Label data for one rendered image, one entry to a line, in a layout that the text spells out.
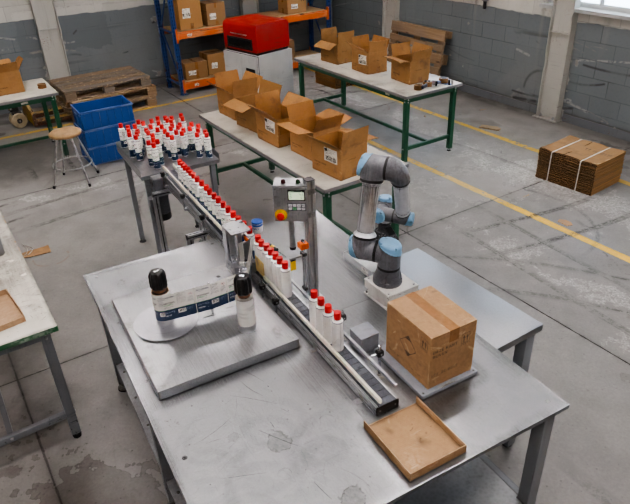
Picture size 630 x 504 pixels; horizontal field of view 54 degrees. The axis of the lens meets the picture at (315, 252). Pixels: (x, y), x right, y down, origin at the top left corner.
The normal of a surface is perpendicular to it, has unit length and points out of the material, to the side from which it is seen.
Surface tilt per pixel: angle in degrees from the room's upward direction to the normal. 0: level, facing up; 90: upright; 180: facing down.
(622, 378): 0
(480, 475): 2
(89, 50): 90
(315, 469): 0
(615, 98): 90
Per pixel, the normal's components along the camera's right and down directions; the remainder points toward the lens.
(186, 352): -0.04, -0.86
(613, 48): -0.84, 0.30
